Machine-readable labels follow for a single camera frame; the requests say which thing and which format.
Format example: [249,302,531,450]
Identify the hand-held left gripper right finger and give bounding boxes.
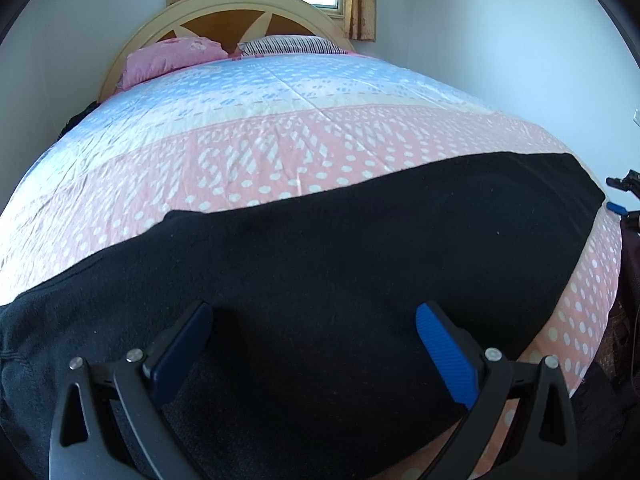
[416,302,579,480]

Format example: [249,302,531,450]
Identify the black bag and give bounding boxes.
[57,101,102,139]

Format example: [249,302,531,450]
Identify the cream wooden headboard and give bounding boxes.
[98,0,357,103]

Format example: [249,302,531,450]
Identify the black pants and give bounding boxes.
[0,151,607,480]

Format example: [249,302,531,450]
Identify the pink pillow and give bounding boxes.
[121,37,230,90]

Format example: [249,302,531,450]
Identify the striped pillow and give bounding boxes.
[236,35,350,57]

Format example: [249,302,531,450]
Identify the bed with dotted sheet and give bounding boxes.
[0,50,624,480]

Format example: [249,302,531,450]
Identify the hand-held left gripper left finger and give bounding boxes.
[48,301,215,480]

